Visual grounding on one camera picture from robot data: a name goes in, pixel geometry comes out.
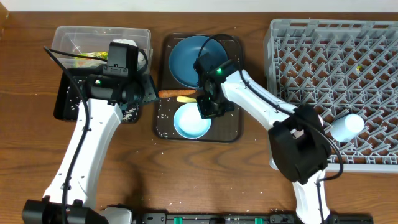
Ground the light blue rice bowl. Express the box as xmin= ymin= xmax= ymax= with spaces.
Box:
xmin=173 ymin=103 xmax=211 ymax=139

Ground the orange carrot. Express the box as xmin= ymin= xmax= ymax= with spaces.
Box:
xmin=159 ymin=89 xmax=197 ymax=98

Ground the dark blue plate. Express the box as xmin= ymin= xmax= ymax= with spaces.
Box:
xmin=169 ymin=35 xmax=228 ymax=89

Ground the white tissue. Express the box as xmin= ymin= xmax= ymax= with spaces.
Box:
xmin=113 ymin=39 xmax=148 ymax=71

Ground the green yellow snack wrapper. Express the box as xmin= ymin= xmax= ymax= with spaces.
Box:
xmin=75 ymin=52 xmax=108 ymax=62

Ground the light blue cup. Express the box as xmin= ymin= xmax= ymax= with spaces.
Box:
xmin=330 ymin=114 xmax=365 ymax=142

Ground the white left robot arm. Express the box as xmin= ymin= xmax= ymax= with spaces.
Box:
xmin=22 ymin=42 xmax=159 ymax=223

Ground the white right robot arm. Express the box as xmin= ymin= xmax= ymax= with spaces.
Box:
xmin=193 ymin=53 xmax=331 ymax=223

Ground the grey dishwasher rack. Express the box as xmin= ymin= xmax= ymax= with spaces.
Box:
xmin=264 ymin=19 xmax=397 ymax=173

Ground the yellow spoon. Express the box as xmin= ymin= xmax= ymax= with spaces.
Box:
xmin=177 ymin=96 xmax=197 ymax=103

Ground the dark brown serving tray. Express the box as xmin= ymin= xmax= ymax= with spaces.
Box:
xmin=153 ymin=33 xmax=243 ymax=143

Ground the black rectangular bin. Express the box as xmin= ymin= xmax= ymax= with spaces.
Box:
xmin=53 ymin=68 xmax=141 ymax=123

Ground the clear plastic bin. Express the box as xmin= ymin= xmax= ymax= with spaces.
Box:
xmin=51 ymin=26 xmax=153 ymax=73

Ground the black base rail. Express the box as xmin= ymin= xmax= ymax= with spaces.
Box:
xmin=132 ymin=213 xmax=374 ymax=224

